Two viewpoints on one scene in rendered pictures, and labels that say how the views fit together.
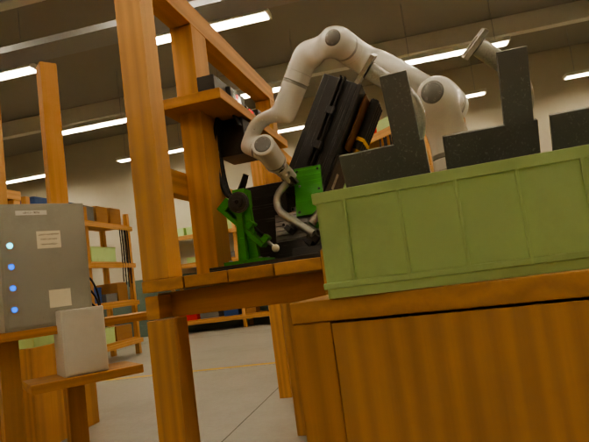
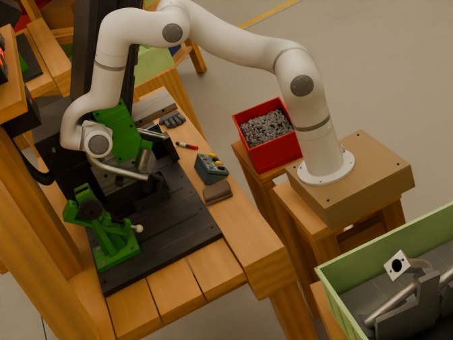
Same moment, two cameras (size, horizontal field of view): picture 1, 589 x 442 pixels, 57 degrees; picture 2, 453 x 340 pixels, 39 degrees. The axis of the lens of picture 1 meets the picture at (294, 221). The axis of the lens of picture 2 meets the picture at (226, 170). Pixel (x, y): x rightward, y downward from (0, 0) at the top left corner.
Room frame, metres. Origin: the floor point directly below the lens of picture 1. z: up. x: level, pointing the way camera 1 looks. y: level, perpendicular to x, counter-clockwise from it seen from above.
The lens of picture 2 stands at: (0.14, 0.42, 2.12)
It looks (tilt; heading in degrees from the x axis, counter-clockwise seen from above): 32 degrees down; 338
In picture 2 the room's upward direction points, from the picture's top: 22 degrees counter-clockwise
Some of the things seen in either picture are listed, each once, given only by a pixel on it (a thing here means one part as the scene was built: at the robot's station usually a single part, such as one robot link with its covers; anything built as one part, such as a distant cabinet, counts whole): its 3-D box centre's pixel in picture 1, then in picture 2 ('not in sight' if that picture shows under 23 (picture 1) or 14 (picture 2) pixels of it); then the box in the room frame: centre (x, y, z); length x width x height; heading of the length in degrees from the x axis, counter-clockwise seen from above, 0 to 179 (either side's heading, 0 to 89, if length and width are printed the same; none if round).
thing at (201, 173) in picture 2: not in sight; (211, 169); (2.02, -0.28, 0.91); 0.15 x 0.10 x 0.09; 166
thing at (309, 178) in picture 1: (310, 191); (118, 127); (2.19, -0.08, 1.17); 0.13 x 0.12 x 0.20; 166
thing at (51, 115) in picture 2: (280, 225); (73, 154); (2.41, 0.07, 1.07); 0.30 x 0.18 x 0.34; 166
